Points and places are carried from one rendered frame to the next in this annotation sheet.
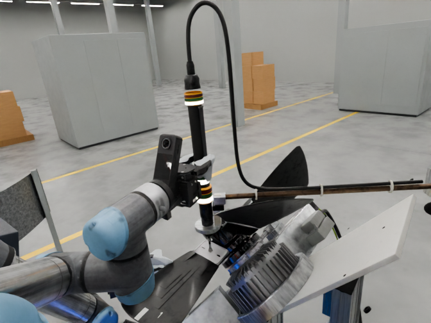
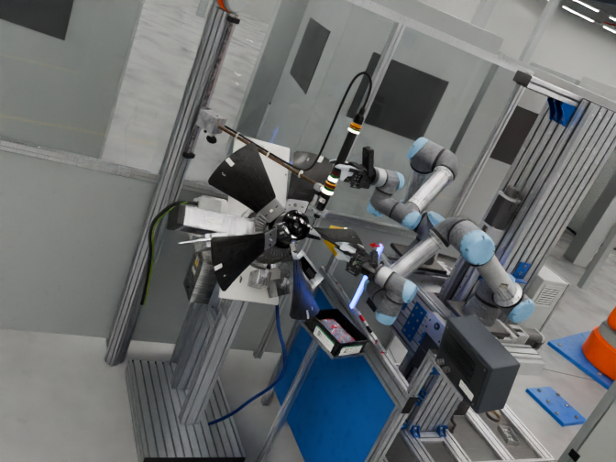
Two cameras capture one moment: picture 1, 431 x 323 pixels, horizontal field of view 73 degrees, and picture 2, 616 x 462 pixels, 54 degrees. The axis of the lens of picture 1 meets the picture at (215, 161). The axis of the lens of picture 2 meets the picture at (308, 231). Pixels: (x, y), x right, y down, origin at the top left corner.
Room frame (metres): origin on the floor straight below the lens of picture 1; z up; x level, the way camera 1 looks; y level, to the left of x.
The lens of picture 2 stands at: (2.77, 0.78, 2.04)
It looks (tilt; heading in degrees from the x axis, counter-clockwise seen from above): 21 degrees down; 200
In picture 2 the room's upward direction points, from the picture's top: 23 degrees clockwise
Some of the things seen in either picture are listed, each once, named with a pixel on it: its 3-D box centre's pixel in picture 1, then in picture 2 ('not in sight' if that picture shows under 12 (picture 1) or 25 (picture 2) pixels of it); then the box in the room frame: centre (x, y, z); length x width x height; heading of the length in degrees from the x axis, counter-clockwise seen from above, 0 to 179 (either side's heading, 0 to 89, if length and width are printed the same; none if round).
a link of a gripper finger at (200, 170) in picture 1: (197, 168); not in sight; (0.62, 0.04, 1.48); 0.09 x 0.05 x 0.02; 142
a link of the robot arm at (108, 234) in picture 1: (120, 226); (389, 180); (0.44, 0.17, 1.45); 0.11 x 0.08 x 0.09; 150
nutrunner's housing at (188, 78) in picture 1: (200, 157); (339, 164); (0.69, 0.04, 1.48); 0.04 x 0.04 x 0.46
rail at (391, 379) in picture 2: not in sight; (358, 330); (0.47, 0.34, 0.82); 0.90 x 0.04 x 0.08; 50
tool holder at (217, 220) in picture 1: (210, 211); (321, 199); (0.69, 0.03, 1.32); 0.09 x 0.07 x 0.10; 85
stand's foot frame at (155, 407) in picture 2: not in sight; (181, 412); (0.66, -0.20, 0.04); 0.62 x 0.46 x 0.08; 50
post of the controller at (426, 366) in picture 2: not in sight; (423, 372); (0.75, 0.67, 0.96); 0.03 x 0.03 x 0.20; 50
